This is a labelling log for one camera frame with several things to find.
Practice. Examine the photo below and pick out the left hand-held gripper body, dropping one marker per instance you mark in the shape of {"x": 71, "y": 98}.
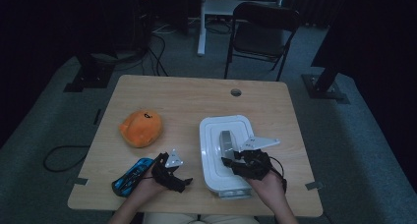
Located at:
{"x": 164, "y": 171}

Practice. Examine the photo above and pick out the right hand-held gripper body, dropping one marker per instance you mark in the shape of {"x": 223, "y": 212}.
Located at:
{"x": 254, "y": 165}

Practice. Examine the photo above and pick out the clear plastic storage box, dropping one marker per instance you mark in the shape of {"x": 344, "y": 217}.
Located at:
{"x": 232, "y": 194}

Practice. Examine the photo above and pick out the blue toy car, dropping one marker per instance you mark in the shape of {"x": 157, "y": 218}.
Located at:
{"x": 129, "y": 179}

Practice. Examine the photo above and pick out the orange plush toy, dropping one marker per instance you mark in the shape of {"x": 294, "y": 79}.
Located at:
{"x": 141, "y": 129}

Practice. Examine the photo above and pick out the person's left hand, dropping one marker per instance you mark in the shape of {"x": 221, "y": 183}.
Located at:
{"x": 146, "y": 191}

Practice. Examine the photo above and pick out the person's right hand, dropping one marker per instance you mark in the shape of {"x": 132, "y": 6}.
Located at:
{"x": 270, "y": 191}

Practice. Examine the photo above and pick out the grey tape strip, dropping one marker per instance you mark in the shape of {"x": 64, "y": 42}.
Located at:
{"x": 314, "y": 185}
{"x": 81, "y": 181}

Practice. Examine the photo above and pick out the black stand base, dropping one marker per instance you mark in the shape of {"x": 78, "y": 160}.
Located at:
{"x": 90, "y": 76}
{"x": 324, "y": 88}

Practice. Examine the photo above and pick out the black folding chair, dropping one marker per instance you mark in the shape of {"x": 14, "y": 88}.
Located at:
{"x": 259, "y": 37}

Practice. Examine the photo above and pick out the dark computer tower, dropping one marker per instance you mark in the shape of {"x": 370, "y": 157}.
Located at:
{"x": 143, "y": 17}

